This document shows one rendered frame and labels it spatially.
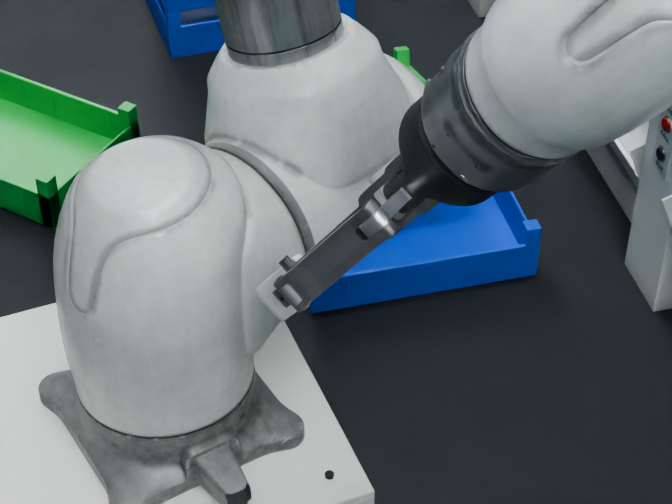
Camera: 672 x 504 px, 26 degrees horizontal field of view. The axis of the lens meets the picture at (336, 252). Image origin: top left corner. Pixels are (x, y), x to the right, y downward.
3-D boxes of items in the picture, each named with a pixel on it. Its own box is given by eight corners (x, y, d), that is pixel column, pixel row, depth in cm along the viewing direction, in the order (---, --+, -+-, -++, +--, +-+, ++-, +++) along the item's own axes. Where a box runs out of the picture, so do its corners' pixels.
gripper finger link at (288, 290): (326, 276, 94) (298, 304, 93) (295, 299, 98) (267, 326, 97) (311, 259, 94) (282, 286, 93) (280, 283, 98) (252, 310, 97)
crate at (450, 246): (309, 314, 182) (308, 267, 176) (275, 214, 196) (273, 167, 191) (536, 275, 187) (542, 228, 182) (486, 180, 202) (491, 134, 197)
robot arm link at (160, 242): (31, 375, 125) (-12, 175, 110) (186, 269, 135) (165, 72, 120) (160, 473, 117) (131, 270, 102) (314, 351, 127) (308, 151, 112)
